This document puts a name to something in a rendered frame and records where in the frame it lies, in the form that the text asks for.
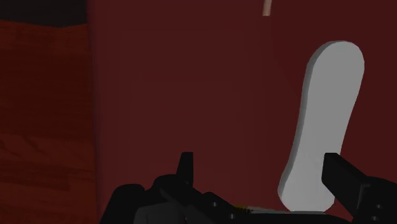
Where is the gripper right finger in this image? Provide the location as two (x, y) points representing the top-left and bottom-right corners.
(321, 152), (397, 224)

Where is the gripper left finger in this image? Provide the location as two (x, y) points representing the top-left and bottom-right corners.
(99, 151), (246, 224)

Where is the white flat oblong object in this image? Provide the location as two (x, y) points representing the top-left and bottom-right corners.
(277, 40), (365, 213)

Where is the pale pink stick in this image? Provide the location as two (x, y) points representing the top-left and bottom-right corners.
(261, 0), (273, 17)

